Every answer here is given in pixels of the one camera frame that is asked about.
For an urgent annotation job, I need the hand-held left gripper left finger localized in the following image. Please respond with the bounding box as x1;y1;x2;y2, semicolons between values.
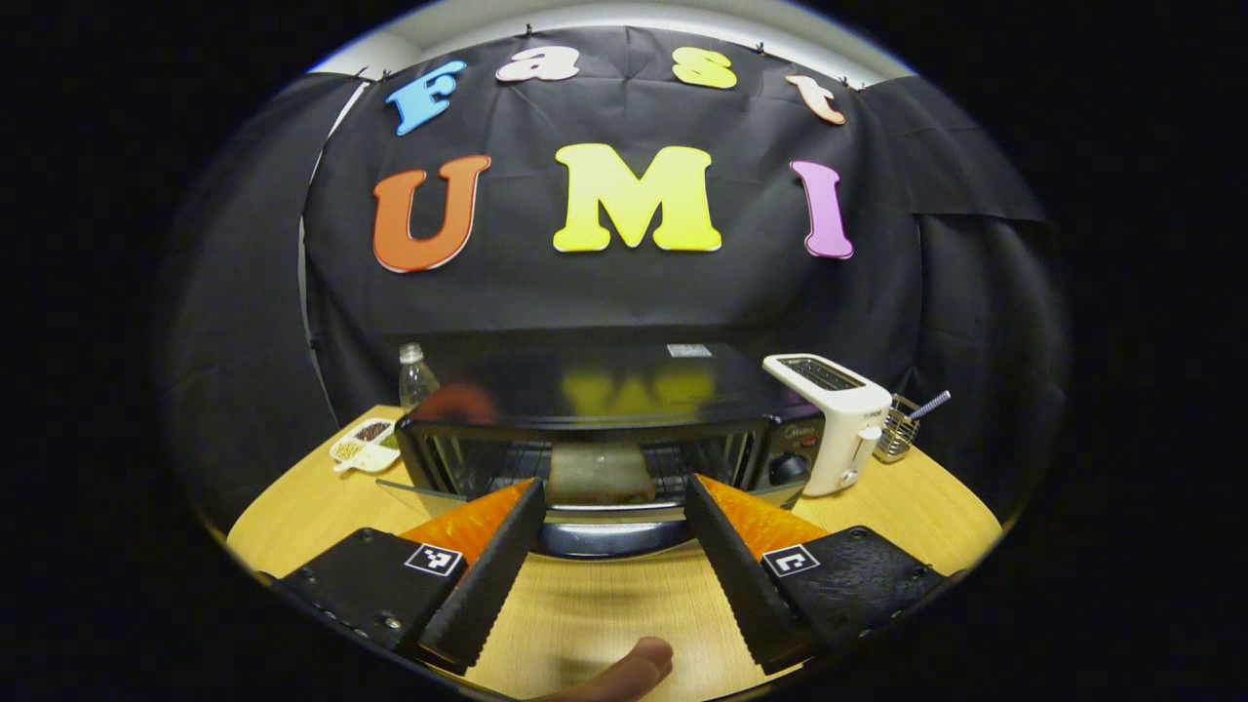
273;478;547;674

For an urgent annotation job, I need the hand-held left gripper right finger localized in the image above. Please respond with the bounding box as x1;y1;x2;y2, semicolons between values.
684;474;947;676

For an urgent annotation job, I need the black electric oven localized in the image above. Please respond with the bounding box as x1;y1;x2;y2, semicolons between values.
375;331;830;560

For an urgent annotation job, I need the white toaster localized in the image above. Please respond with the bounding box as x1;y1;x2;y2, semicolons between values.
762;353;893;497

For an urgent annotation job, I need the white divided seasoning dish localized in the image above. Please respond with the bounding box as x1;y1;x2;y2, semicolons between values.
330;417;402;475

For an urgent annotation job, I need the clear water bottle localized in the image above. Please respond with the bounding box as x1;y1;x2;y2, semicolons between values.
398;342;441;412

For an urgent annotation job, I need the metal wire basket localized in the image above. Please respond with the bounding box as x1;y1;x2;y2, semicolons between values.
875;393;923;463

